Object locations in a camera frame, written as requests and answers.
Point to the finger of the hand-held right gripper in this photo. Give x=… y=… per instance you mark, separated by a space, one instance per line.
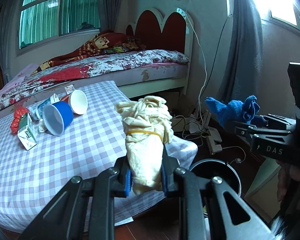
x=274 y=120
x=247 y=130

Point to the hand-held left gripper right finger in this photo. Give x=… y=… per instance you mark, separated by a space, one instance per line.
x=164 y=183

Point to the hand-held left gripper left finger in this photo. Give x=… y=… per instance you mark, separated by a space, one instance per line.
x=127 y=183

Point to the blue cloth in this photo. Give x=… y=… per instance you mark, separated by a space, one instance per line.
x=229 y=110

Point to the cream cloth bundle with rubber band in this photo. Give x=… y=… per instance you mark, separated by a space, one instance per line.
x=145 y=155

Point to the black trash bin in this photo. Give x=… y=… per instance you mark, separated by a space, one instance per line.
x=214 y=170

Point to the green and white carton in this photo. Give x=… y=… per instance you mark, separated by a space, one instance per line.
x=25 y=131

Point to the blue patterned paper cup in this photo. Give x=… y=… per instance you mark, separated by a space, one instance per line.
x=43 y=103

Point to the red plastic bag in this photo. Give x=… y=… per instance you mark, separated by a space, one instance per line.
x=17 y=121

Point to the person's right hand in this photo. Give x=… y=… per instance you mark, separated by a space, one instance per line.
x=289 y=182

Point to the white cabinet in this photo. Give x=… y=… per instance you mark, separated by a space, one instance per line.
x=262 y=177

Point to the white power strip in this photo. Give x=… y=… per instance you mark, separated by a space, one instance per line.
x=214 y=142

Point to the white plastic device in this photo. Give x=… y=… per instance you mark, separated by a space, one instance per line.
x=198 y=123

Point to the checkered tablecloth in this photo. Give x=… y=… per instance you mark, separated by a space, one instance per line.
x=77 y=152

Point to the white frayed cloth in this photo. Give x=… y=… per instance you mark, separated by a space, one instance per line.
x=279 y=226

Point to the blue-grey curtain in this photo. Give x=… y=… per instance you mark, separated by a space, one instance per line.
x=242 y=42

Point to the white and red paper cup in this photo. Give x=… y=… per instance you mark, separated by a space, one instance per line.
x=78 y=102

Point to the white bed with red headboard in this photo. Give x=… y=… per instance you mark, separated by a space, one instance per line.
x=164 y=77

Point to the crumpled tissue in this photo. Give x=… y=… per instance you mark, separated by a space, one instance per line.
x=42 y=126

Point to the small white packet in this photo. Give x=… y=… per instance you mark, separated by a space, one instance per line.
x=69 y=90

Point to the bright window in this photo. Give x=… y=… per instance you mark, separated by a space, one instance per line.
x=284 y=2

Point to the floral bed sheet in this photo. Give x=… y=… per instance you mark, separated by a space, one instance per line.
x=130 y=61

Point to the red printed blanket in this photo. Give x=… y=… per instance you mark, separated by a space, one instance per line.
x=95 y=45

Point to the grey curtain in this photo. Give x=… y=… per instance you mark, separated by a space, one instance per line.
x=110 y=2

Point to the window with green curtain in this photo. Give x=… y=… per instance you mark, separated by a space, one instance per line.
x=60 y=10

